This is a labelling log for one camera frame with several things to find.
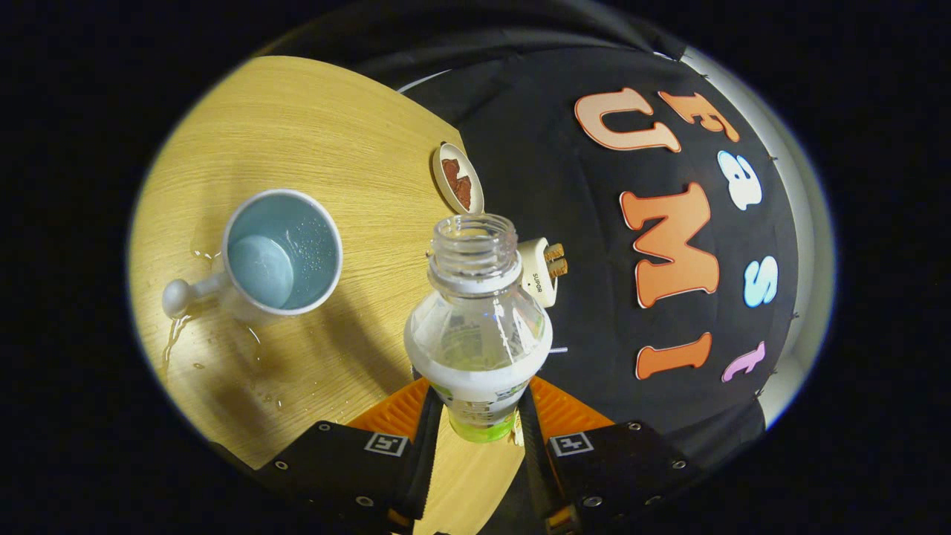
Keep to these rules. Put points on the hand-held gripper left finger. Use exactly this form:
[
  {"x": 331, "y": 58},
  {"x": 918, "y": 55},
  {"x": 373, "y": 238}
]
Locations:
[{"x": 420, "y": 461}]

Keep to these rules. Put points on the red-brown meat piece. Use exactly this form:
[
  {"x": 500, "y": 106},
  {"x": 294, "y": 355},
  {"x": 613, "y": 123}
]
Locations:
[
  {"x": 462, "y": 193},
  {"x": 452, "y": 168}
]

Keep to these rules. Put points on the toasted bread slice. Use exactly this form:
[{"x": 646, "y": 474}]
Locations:
[
  {"x": 559, "y": 268},
  {"x": 554, "y": 253}
]

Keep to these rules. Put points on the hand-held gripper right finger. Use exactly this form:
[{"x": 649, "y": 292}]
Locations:
[{"x": 536, "y": 461}]

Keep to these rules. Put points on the clear plastic juice bottle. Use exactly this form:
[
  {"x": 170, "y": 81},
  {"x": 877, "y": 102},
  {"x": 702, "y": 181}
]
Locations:
[{"x": 475, "y": 349}]

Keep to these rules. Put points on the white toaster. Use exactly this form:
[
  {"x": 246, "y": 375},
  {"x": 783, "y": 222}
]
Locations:
[{"x": 533, "y": 279}]

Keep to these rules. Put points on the white cup with blue inside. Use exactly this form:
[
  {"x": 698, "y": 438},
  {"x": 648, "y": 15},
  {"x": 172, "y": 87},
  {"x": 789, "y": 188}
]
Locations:
[{"x": 297, "y": 245}]

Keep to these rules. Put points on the white round plate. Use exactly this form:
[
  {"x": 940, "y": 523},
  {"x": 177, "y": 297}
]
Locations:
[{"x": 444, "y": 167}]

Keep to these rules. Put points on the wooden table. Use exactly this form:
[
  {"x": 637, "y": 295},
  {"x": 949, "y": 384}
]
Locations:
[{"x": 312, "y": 126}]

